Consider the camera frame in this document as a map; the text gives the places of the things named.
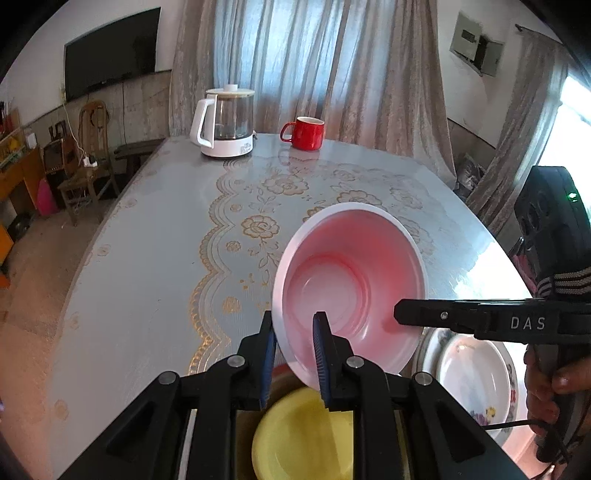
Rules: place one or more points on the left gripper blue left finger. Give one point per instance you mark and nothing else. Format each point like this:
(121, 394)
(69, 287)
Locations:
(254, 379)

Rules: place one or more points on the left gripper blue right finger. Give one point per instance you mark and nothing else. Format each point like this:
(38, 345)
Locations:
(339, 370)

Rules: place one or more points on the yellow plastic bowl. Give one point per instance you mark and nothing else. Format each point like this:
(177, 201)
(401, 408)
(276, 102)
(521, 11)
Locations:
(298, 438)

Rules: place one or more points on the red plastic bowl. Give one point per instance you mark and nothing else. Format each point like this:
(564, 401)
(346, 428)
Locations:
(354, 262)

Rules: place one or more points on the small white plate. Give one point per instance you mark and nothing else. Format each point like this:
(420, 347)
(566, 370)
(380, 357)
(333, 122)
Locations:
(481, 376)

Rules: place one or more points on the large white floral plate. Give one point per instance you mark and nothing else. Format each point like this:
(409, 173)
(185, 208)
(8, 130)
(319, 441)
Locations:
(430, 348)

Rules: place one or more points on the person right hand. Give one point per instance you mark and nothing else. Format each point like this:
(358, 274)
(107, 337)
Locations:
(542, 391)

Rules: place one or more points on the stainless steel basin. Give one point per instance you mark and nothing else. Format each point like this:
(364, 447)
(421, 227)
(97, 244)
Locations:
(283, 383)

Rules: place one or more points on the right side curtain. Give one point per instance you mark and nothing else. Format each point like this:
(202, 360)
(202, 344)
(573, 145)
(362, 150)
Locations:
(542, 70)

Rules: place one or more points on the red mug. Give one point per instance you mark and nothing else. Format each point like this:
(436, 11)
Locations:
(304, 133)

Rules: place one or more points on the white glass electric kettle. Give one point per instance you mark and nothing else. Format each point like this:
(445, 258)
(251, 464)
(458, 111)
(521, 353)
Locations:
(223, 125)

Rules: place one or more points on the beige sheer curtain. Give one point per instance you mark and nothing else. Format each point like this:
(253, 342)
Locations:
(369, 69)

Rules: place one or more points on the white power strip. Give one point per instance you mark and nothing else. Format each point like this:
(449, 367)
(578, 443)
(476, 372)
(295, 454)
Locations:
(89, 162)

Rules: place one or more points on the pink plastic container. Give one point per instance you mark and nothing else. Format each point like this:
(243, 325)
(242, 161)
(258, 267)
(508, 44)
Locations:
(46, 203)

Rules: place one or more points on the orange wooden cabinet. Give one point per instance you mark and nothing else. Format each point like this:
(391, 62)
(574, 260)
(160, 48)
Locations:
(21, 173)

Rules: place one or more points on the wooden chair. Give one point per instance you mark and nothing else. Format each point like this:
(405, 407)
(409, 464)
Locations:
(90, 184)

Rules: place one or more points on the wall electrical box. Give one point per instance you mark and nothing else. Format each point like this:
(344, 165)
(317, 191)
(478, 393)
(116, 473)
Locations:
(475, 48)

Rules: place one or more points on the black wall television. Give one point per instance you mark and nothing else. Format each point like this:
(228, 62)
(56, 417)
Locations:
(118, 51)

